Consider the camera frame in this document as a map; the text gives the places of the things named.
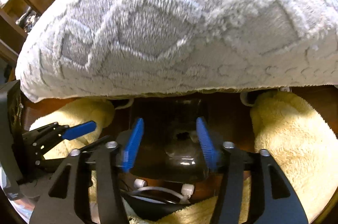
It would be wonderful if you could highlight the yellow fluffy slipper left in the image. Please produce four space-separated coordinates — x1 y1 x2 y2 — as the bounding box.
30 98 115 159

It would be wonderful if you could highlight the yellow fluffy slipper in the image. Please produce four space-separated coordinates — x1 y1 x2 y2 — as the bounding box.
30 98 115 159
158 90 338 224

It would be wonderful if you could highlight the yellow fluffy slipper right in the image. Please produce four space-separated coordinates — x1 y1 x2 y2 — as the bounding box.
158 90 338 224

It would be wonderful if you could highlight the grey textured plush blanket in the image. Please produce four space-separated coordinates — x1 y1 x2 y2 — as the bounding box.
15 0 337 102

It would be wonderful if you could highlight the white cable with plugs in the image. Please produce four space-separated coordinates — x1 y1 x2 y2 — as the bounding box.
127 178 195 205

